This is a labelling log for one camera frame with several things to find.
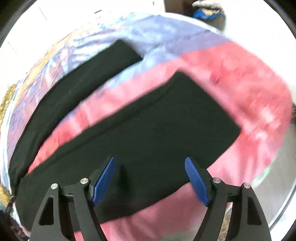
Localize black pants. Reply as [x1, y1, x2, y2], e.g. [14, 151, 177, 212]
[9, 40, 240, 230]

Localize floral orange green blanket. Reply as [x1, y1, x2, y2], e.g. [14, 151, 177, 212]
[1, 83, 17, 209]

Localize colourful striped bedspread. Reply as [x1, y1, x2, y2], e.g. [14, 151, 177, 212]
[1, 15, 292, 240]

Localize laundry basket with clothes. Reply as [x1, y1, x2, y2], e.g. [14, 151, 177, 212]
[192, 1, 226, 31]

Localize dark wooden nightstand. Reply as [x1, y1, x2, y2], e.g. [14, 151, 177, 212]
[164, 0, 195, 16]

